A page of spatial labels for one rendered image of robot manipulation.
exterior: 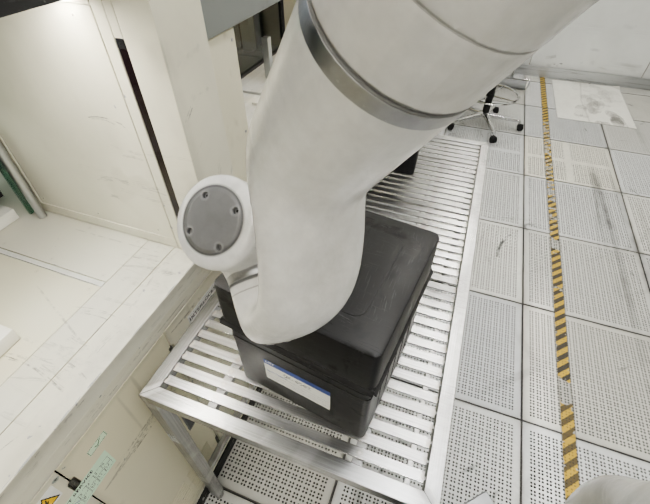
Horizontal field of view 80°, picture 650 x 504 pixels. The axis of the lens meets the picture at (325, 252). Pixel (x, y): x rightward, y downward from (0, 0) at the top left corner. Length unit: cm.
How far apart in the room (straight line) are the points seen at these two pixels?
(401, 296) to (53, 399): 61
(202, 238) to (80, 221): 86
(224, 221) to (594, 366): 189
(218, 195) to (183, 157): 45
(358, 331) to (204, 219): 29
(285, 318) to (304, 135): 15
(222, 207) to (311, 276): 11
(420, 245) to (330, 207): 46
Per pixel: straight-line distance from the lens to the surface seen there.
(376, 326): 57
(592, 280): 245
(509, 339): 199
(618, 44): 490
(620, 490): 35
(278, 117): 20
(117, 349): 86
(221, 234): 34
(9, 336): 95
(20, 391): 89
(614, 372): 211
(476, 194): 137
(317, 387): 71
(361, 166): 20
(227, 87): 95
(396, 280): 62
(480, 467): 168
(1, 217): 126
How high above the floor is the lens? 152
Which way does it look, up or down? 44 degrees down
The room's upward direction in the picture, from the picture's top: straight up
